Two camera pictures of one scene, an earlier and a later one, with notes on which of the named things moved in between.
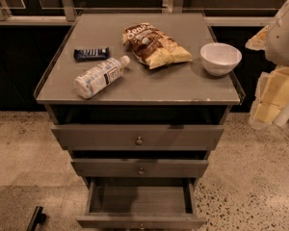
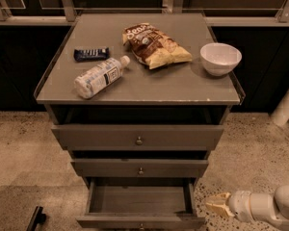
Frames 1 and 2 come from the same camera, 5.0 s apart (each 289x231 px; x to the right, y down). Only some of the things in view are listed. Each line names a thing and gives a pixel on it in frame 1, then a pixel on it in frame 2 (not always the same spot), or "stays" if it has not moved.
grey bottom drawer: (141, 204) stays
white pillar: (287, 111) stays
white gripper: (284, 38) → (240, 203)
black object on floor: (38, 218) stays
